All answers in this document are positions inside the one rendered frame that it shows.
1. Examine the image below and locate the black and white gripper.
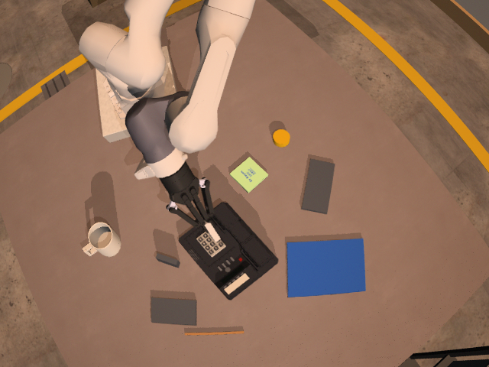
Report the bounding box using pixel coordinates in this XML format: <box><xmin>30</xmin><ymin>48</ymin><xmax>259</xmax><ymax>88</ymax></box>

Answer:
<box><xmin>159</xmin><ymin>161</ymin><xmax>220</xmax><ymax>242</ymax></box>

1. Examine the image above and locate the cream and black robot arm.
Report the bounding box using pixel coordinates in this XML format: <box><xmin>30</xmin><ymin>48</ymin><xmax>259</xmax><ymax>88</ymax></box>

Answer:
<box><xmin>79</xmin><ymin>0</ymin><xmax>256</xmax><ymax>180</ymax></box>

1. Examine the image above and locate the dark grey desk phone body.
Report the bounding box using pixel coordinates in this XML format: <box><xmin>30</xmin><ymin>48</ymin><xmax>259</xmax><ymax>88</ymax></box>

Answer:
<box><xmin>178</xmin><ymin>203</ymin><xmax>278</xmax><ymax>300</ymax></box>

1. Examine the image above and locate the beige mug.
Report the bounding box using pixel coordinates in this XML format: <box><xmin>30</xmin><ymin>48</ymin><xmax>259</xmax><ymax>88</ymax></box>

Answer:
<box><xmin>83</xmin><ymin>222</ymin><xmax>121</xmax><ymax>257</ymax></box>

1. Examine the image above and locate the orange cylinder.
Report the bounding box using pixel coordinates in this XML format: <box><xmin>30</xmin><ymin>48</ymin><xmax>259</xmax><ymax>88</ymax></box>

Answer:
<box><xmin>273</xmin><ymin>129</ymin><xmax>290</xmax><ymax>147</ymax></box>

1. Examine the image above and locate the yellow sticky note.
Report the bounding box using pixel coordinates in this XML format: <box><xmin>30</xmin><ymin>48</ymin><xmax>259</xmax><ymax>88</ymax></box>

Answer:
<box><xmin>230</xmin><ymin>157</ymin><xmax>268</xmax><ymax>193</ymax></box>

